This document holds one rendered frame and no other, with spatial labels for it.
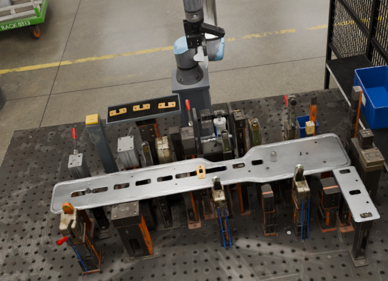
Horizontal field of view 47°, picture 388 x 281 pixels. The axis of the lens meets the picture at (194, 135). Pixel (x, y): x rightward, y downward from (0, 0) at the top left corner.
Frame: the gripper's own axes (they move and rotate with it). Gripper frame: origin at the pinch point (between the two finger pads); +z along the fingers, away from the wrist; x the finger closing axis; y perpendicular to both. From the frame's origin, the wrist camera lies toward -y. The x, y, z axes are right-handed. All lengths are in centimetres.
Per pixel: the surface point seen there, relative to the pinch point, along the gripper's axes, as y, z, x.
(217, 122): -1.0, 33.6, 4.7
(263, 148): -20, 44, 17
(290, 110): -34.9, 29.7, 9.7
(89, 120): 61, 28, -7
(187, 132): 14.4, 36.1, 5.4
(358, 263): -50, 74, 67
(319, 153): -44, 44, 26
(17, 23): 196, 118, -323
